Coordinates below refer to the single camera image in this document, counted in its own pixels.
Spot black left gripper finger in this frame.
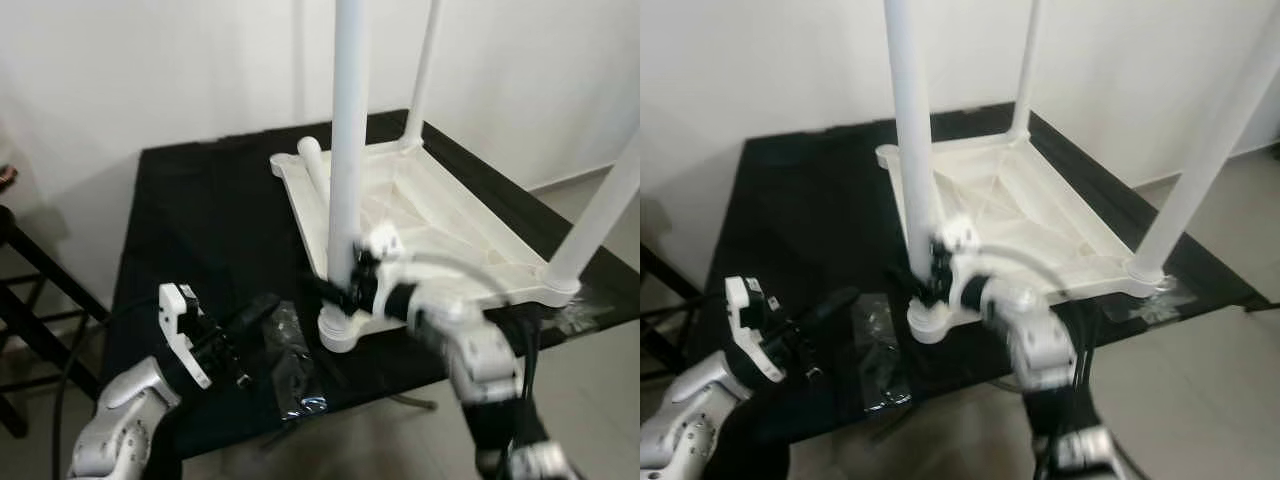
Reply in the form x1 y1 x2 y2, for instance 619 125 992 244
794 286 858 325
804 291 862 335
224 293 280 333
233 298 284 343

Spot black table cloth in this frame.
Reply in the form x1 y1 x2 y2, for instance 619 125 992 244
689 99 1272 453
99 109 641 463

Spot clear plastic wrap piece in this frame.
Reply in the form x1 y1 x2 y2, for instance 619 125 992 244
849 292 914 414
261 299 330 420

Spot white plastic table top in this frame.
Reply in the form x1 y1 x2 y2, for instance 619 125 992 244
269 134 584 354
874 129 1174 347

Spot white plastic table leg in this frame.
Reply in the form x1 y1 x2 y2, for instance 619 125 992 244
1129 4 1280 287
1007 0 1044 142
539 128 641 292
399 0 444 152
881 0 947 303
296 136 332 207
324 0 374 317

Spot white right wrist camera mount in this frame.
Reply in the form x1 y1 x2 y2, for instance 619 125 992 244
929 217 988 303
354 224 408 313

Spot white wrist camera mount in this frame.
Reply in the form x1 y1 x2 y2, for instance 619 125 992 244
723 275 787 384
354 224 408 313
157 282 214 392
929 217 988 303

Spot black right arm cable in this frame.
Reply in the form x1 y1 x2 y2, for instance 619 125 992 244
984 244 1102 403
398 249 547 443

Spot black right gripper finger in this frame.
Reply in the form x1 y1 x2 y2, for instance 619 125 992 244
904 264 938 308
304 269 353 315

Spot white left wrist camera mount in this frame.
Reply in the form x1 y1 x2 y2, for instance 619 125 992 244
723 275 787 384
157 282 214 392

